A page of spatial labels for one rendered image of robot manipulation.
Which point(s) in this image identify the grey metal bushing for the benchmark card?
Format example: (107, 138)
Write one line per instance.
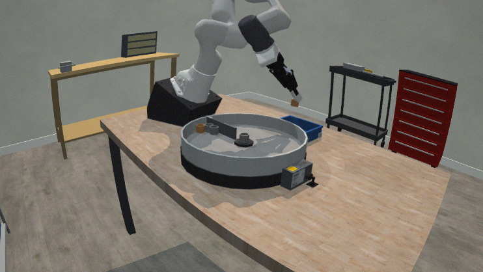
(214, 130)
(207, 127)
(244, 137)

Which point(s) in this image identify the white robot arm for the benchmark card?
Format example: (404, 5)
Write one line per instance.
(225, 30)

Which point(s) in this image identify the blue crate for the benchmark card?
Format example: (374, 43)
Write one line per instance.
(312, 129)

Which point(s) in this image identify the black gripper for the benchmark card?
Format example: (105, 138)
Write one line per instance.
(285, 77)

